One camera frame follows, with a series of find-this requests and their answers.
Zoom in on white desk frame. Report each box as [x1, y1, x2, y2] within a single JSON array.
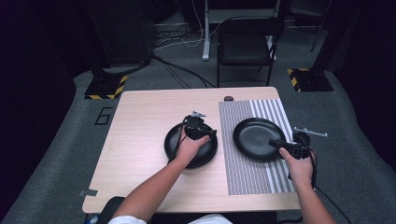
[[201, 0, 282, 62]]

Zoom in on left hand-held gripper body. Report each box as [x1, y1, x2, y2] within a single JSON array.
[[182, 110, 209, 142]]

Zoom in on black folding chair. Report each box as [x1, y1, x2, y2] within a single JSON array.
[[216, 16, 285, 88]]

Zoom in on white floor cables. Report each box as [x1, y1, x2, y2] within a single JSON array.
[[153, 0, 206, 51]]

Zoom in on black floor cable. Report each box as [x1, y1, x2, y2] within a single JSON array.
[[151, 53, 217, 90]]

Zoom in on black stand with hazard-striped base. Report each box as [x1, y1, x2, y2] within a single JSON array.
[[83, 0, 129, 101], [286, 18, 335, 93]]

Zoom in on person's white clothing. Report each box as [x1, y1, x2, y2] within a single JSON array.
[[106, 213, 233, 224]]

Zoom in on black plate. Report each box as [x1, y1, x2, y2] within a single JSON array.
[[163, 121, 219, 165], [232, 117, 288, 163], [169, 146, 219, 170]]

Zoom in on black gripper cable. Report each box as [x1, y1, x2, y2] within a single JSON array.
[[309, 148, 353, 224], [167, 115, 190, 164]]

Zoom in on person's right hand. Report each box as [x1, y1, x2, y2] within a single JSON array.
[[278, 147, 314, 188]]

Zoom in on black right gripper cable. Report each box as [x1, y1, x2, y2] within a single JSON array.
[[309, 148, 353, 224]]

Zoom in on brown striped placemat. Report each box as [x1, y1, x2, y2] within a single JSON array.
[[219, 98, 296, 196]]

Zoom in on person's left hand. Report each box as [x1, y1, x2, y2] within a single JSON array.
[[174, 133, 211, 168]]

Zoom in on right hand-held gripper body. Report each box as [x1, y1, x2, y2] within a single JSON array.
[[290, 126, 329, 160]]

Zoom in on grey tape piece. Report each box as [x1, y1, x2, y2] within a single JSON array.
[[78, 189, 99, 198]]

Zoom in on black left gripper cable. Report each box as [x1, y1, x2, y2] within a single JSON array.
[[167, 115, 190, 164]]

